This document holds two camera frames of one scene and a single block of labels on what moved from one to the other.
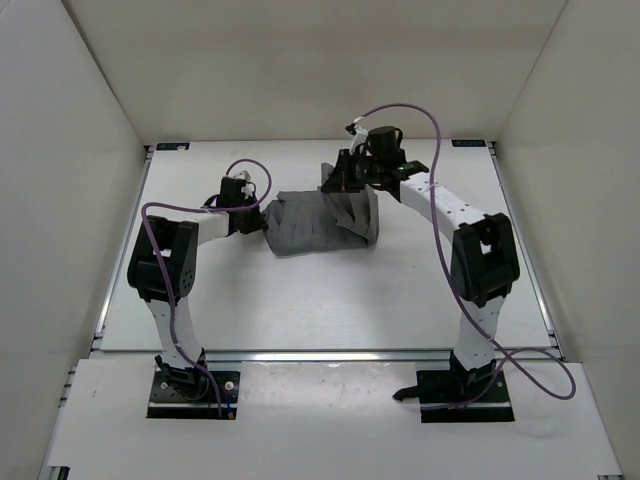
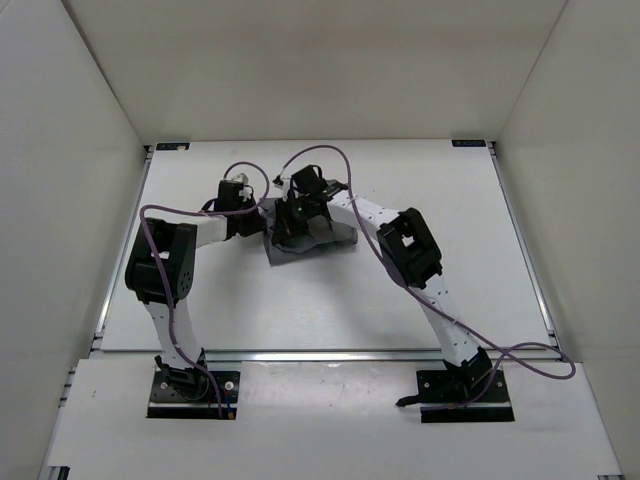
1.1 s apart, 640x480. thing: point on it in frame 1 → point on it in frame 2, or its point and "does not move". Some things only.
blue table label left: x=172 y=146 does not move
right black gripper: x=341 y=181 → x=285 y=229
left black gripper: x=258 y=224 does not move
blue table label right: x=468 y=143 does not move
